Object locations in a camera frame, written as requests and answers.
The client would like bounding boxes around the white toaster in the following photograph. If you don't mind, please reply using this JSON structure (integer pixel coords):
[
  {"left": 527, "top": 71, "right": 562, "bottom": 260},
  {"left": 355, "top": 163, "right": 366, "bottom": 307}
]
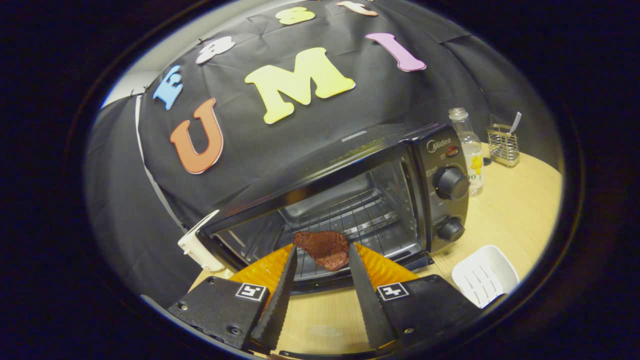
[{"left": 177, "top": 210, "right": 227, "bottom": 272}]

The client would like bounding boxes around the oven wire rack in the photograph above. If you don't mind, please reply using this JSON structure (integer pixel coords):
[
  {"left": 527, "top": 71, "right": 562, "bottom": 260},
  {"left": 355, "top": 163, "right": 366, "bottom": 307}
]
[{"left": 280, "top": 189, "right": 403, "bottom": 281}]

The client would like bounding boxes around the white slotted dish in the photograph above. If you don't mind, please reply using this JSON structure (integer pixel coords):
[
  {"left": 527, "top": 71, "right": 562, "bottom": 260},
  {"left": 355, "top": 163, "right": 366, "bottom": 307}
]
[{"left": 451, "top": 244, "right": 521, "bottom": 309}]

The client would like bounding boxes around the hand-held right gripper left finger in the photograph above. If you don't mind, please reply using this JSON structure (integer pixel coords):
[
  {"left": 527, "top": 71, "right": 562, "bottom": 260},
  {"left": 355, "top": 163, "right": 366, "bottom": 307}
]
[{"left": 167, "top": 244, "right": 299, "bottom": 353}]

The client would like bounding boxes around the reddish brown meat slice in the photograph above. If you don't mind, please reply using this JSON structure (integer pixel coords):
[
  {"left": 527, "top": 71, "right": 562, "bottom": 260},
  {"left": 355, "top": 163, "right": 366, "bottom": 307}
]
[{"left": 292, "top": 230, "right": 351, "bottom": 272}]

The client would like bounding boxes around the wire mesh utensil holder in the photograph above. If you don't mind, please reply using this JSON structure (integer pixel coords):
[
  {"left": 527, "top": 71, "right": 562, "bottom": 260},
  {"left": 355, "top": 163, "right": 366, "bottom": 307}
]
[{"left": 487, "top": 123, "right": 521, "bottom": 168}]

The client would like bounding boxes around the clear glass bottle yellow label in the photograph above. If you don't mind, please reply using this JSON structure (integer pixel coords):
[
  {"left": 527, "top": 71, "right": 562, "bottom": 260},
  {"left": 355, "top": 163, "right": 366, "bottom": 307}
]
[{"left": 448, "top": 107, "right": 485, "bottom": 197}]

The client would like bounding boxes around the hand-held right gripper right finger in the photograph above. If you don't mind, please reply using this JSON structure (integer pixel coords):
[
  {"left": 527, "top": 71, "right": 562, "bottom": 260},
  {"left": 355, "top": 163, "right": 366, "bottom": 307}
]
[{"left": 347, "top": 242, "right": 483, "bottom": 352}]

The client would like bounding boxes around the black electric oven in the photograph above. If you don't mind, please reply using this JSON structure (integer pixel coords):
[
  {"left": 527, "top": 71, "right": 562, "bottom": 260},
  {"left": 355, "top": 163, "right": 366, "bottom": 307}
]
[{"left": 197, "top": 122, "right": 471, "bottom": 296}]

